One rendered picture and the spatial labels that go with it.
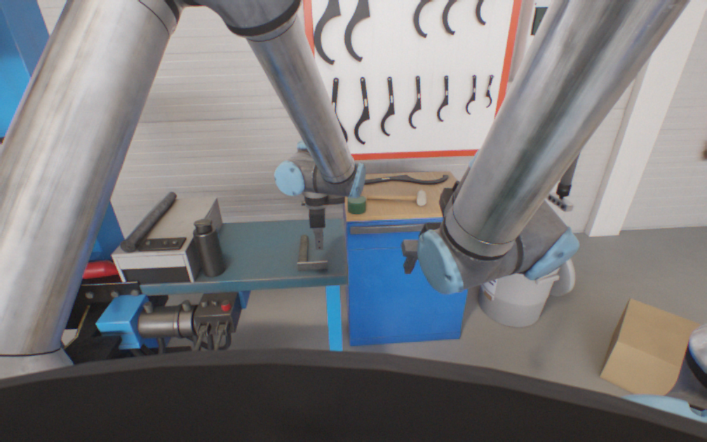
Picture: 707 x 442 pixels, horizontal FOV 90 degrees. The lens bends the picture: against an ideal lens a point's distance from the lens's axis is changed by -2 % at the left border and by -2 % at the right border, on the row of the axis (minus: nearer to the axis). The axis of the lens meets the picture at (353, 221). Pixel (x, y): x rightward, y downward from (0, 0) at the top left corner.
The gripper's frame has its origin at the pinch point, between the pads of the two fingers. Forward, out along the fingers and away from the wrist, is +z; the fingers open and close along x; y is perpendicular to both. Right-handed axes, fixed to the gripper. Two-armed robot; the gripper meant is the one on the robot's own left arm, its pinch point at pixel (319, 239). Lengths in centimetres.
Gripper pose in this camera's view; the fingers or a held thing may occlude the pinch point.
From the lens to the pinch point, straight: 123.5
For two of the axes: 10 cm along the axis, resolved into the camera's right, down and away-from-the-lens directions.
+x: 0.7, 4.9, -8.7
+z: 0.1, 8.7, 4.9
